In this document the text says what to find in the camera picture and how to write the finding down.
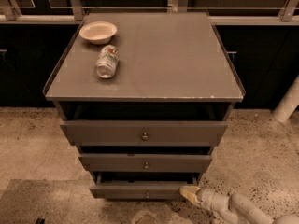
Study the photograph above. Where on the clear plastic bottle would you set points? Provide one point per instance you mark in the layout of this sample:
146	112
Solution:
107	62

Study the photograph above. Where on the grey drawer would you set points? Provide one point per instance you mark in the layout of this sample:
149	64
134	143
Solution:
145	163
141	186
143	133

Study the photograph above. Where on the grey top drawer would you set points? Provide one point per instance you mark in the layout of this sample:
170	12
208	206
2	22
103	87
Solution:
143	133

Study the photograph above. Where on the grey bottom drawer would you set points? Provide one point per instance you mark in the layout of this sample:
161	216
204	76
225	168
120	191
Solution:
141	186

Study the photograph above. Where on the grey drawer cabinet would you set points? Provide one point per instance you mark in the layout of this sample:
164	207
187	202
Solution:
172	67

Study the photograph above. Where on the white cylindrical post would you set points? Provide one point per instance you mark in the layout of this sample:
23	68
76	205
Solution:
288	103

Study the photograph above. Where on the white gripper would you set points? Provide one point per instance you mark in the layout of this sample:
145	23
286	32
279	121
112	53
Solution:
207	198

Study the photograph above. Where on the grey middle drawer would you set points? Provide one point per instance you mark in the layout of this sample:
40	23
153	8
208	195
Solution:
145	163

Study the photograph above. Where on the white paper bowl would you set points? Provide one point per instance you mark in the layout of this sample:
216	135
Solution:
98	32

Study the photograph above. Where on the metal railing frame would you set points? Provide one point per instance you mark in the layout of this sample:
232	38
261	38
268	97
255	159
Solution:
221	12

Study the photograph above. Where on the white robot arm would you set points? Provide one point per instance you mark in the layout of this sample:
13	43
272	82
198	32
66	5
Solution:
235	209

